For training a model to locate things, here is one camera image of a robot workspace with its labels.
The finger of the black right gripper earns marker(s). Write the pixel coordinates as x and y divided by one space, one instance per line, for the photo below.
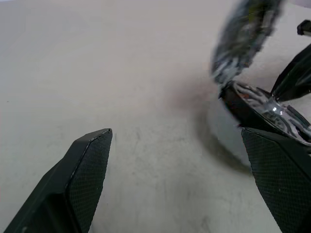
305 27
296 77

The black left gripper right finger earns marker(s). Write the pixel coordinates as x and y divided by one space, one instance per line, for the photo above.
279 182

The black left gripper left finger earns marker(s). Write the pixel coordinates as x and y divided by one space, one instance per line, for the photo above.
60 194

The silver spoked rotor black rim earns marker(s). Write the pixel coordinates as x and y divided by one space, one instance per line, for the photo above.
275 109

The black motor housing with lid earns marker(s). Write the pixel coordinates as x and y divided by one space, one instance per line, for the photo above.
243 48

